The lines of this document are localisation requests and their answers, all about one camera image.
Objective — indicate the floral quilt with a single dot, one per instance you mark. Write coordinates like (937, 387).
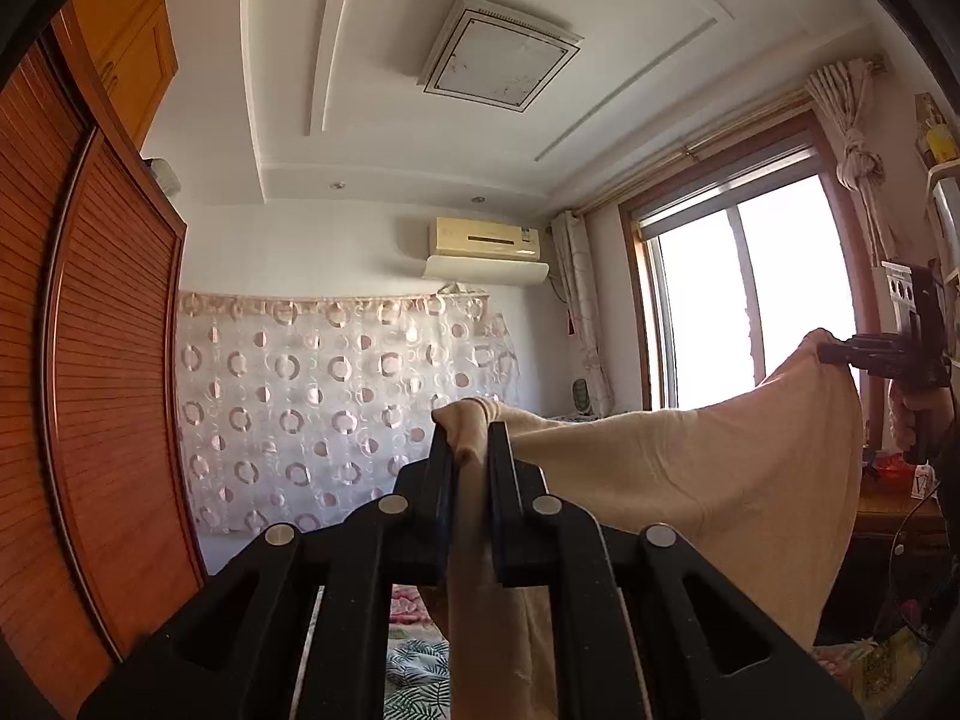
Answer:
(409, 618)

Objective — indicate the wall air conditioner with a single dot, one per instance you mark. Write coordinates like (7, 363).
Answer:
(484, 252)

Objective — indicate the person's right hand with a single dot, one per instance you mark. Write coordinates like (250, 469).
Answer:
(921, 419)

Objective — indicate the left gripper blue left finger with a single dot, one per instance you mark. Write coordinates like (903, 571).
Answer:
(295, 625)

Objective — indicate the wooden side cabinet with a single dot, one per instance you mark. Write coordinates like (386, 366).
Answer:
(897, 563)

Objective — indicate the patterned window drape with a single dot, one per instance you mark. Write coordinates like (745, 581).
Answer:
(572, 252)

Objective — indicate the window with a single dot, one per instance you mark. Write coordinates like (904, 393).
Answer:
(736, 257)

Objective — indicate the square ceiling light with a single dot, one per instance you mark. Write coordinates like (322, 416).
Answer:
(497, 56)

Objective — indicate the yellow patterned bag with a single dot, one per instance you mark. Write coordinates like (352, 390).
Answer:
(879, 679)

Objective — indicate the brown louvered wardrobe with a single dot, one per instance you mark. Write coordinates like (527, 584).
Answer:
(97, 545)

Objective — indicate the circle pattern wall curtain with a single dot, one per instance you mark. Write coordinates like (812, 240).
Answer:
(299, 411)

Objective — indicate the palm leaf bed sheet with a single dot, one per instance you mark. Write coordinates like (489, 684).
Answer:
(417, 680)

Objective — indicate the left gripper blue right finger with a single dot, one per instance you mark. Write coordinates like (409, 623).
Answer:
(643, 626)

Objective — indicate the beige printed t-shirt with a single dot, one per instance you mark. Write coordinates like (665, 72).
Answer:
(765, 486)

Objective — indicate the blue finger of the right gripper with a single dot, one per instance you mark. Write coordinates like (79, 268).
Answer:
(884, 363)
(838, 352)

